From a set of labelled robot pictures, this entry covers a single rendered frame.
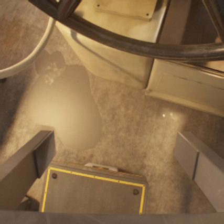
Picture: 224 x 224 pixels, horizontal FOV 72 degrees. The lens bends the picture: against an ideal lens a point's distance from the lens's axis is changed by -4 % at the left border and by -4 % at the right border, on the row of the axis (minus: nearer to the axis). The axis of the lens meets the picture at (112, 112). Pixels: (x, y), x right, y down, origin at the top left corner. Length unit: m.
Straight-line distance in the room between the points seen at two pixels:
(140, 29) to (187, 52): 0.71
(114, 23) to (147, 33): 0.19
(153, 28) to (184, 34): 0.16
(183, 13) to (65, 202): 1.32
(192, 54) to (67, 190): 1.10
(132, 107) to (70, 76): 0.66
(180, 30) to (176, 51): 0.70
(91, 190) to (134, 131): 0.58
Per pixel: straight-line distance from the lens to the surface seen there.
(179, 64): 0.92
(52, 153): 0.17
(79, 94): 1.51
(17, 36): 2.13
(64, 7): 0.26
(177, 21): 0.99
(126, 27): 0.97
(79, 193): 1.18
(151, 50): 0.27
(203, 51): 0.26
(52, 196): 1.26
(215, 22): 0.22
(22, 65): 0.86
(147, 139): 1.38
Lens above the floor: 1.38
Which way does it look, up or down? 79 degrees down
